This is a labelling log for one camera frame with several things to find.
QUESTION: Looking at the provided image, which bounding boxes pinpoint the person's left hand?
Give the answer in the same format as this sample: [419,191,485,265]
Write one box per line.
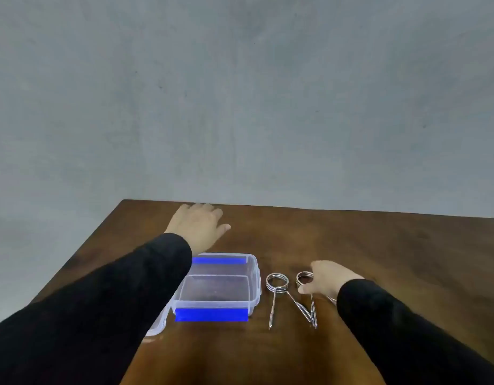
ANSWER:
[164,203,231,256]

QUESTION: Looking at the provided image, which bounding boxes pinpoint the person's right hand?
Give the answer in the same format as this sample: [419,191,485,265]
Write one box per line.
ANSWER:
[298,260,365,298]

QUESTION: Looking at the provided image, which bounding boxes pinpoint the metal torsion spring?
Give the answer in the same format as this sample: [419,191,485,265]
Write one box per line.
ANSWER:
[296,271,338,329]
[266,273,314,330]

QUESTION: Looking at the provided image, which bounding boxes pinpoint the person's left forearm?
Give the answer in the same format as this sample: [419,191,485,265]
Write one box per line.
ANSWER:
[0,233,193,385]

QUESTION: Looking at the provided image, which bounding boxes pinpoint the person's right forearm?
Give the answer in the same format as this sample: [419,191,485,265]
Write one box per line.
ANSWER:
[336,279,494,385]

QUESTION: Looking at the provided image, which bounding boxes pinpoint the clear plastic container blue clips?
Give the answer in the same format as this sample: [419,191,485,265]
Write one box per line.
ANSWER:
[167,253,262,323]

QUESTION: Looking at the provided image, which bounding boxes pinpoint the clear plastic lid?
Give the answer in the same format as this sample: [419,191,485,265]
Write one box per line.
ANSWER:
[144,305,168,337]

